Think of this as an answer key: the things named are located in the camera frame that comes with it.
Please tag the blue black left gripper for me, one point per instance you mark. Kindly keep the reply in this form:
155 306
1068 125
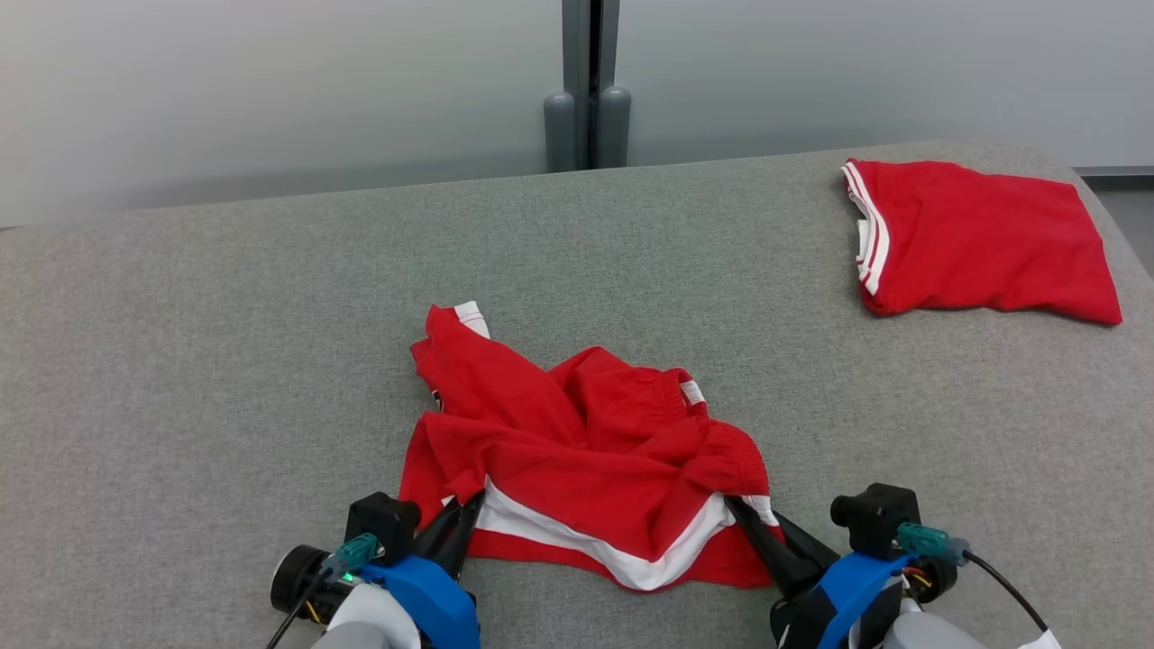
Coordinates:
433 599

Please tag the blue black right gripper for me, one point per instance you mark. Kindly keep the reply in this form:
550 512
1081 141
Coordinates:
843 599

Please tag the red shorts with white stripes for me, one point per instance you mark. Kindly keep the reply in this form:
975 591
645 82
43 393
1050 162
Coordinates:
577 451

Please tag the red white jersey shirt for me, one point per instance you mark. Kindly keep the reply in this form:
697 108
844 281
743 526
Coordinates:
974 239

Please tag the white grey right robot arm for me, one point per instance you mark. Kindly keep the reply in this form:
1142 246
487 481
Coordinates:
938 631

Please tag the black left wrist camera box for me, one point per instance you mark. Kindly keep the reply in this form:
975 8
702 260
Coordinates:
383 523

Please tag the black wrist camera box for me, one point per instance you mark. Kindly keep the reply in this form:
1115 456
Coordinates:
383 523
874 518

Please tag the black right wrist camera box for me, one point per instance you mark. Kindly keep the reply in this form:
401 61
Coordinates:
874 518

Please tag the grey partition post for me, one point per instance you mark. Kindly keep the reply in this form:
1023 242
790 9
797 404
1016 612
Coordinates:
586 90

